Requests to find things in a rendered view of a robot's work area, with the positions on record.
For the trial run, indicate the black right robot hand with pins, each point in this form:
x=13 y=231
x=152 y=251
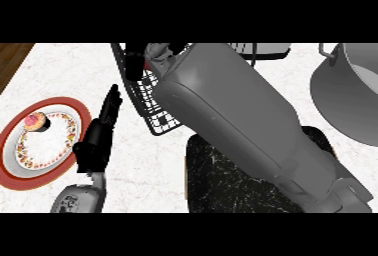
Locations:
x=134 y=60

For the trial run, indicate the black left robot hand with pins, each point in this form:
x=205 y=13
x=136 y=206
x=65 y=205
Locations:
x=96 y=146

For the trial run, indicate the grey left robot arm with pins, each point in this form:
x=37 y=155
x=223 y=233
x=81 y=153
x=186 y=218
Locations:
x=78 y=199

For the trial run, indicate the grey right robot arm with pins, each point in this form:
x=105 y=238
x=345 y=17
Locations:
x=230 y=120

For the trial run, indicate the black marble tray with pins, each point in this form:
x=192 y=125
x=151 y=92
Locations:
x=221 y=180

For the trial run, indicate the white floral rimmed plate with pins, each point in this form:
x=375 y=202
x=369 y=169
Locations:
x=46 y=146

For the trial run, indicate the red round charger plate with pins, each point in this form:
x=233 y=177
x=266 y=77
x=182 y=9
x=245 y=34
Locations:
x=9 y=178

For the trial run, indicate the large grey metal pot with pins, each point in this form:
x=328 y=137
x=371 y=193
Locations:
x=344 y=100

